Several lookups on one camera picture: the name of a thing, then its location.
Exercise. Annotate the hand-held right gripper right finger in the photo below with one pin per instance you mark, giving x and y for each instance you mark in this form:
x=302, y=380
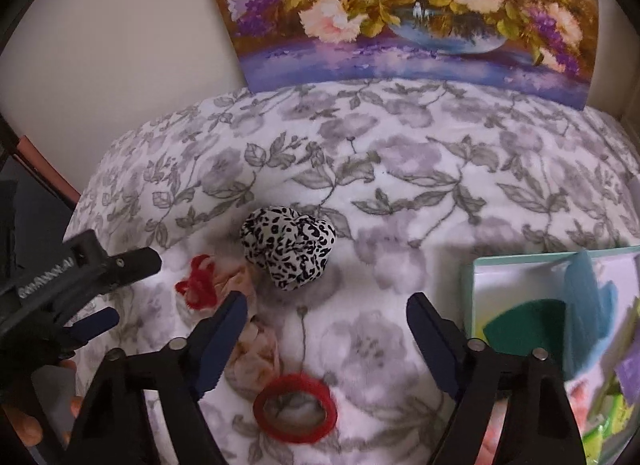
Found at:
x=430, y=340

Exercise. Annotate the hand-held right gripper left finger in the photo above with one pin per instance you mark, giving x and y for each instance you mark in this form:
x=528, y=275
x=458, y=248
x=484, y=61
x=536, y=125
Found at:
x=220, y=345

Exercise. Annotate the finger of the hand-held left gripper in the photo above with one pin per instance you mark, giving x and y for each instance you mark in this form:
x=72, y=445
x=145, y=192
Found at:
x=125, y=265
x=95, y=325

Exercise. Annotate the yellow and green sponge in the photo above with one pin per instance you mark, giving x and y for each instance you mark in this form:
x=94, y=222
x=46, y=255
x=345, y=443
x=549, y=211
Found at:
x=525, y=330

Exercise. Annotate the white box with teal rim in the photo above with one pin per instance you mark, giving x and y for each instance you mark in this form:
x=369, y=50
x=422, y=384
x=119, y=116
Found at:
x=520, y=285

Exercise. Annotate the leopard print scrunchie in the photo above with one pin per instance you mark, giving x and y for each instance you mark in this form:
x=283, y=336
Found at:
x=285, y=245

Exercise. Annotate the light blue cloth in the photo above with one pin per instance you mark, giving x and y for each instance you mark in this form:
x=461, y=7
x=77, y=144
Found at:
x=585, y=305

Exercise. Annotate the green packet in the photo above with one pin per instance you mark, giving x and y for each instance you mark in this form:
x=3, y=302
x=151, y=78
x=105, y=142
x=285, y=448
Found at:
x=610, y=425

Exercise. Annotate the purple packet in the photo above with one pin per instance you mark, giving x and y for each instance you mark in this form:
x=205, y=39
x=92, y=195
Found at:
x=631, y=375

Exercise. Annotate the person's left hand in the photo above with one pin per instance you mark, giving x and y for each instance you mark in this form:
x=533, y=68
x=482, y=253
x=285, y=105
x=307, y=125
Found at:
x=25, y=427

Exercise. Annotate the peach scrunchie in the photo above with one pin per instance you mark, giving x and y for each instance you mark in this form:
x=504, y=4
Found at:
x=255, y=360

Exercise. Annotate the thin red scrunchie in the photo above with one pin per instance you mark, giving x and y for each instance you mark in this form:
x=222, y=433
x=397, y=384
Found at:
x=200, y=285

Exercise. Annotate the dark furniture panel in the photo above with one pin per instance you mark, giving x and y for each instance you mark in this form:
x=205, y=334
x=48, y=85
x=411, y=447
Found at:
x=35, y=210

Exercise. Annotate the red hair band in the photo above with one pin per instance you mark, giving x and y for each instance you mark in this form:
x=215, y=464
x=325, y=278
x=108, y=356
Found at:
x=295, y=382

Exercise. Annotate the pink board edge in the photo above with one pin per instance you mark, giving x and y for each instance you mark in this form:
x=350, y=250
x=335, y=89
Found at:
x=45, y=167

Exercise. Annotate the grey floral blanket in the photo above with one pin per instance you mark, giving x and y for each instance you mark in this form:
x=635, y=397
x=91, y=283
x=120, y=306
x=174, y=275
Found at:
x=400, y=185

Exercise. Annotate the floral painting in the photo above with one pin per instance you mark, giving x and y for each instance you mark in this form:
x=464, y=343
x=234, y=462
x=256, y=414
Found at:
x=400, y=20

